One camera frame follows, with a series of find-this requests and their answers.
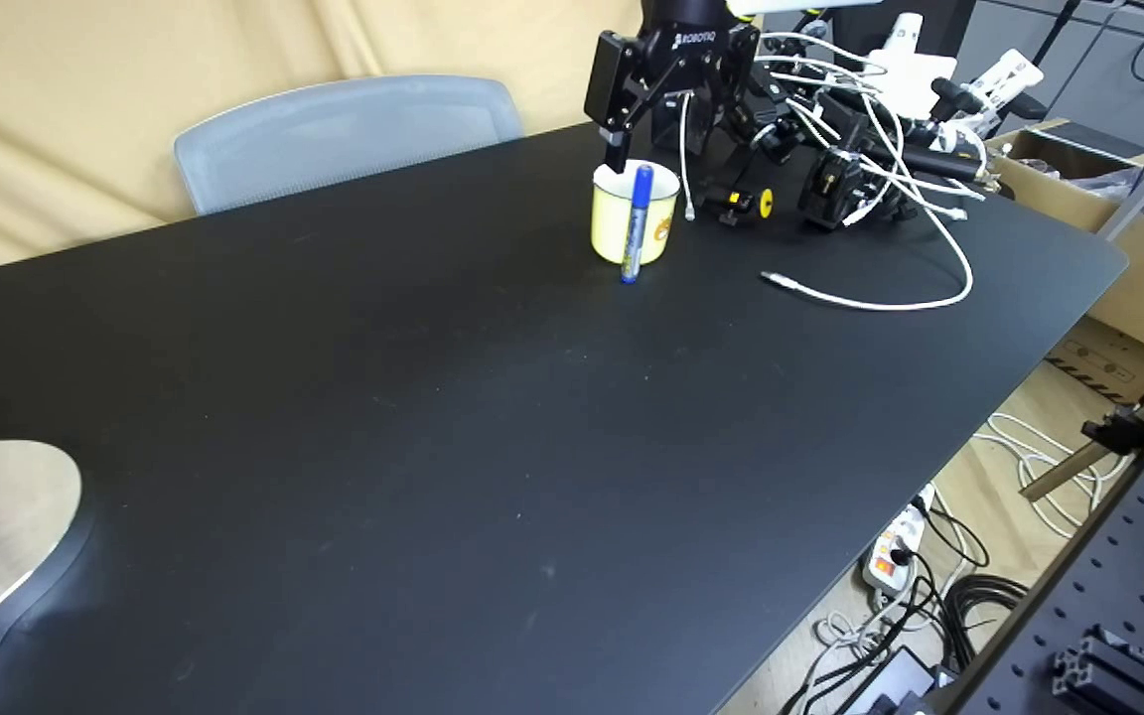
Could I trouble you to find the white looped cable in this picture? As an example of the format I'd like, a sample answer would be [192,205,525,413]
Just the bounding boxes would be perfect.
[751,29,1001,229]

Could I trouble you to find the black tripod clamp rig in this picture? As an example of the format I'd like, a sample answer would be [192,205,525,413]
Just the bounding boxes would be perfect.
[714,11,1052,239]

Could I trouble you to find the grey chair backrest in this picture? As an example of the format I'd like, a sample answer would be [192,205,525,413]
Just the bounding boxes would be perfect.
[171,70,525,218]

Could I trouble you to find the blue whiteboard marker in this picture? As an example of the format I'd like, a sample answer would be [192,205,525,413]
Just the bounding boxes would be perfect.
[616,162,661,286]

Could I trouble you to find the black perforated breadboard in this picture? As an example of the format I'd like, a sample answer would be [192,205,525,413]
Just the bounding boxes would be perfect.
[934,394,1144,715]

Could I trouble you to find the black clamp with wooden stick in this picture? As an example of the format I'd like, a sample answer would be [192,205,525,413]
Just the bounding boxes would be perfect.
[1020,346,1144,505]

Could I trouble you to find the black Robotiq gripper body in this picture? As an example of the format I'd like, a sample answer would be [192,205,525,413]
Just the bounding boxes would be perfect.
[632,0,751,100]

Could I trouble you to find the white power strip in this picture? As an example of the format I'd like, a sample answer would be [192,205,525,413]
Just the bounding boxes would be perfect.
[857,500,934,594]

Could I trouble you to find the black floor cables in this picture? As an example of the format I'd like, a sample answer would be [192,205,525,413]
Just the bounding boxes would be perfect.
[783,487,1042,715]

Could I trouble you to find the black bar on breadboard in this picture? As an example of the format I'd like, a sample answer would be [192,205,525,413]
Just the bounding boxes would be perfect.
[1044,627,1144,715]

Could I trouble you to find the yellow enamel mug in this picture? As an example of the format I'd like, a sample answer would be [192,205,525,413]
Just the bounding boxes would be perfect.
[587,158,682,268]

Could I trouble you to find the white cable with loose plug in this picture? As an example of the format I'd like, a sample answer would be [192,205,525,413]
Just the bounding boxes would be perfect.
[760,193,980,319]

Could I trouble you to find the white device box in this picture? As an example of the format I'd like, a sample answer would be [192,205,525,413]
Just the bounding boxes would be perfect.
[861,11,963,124]

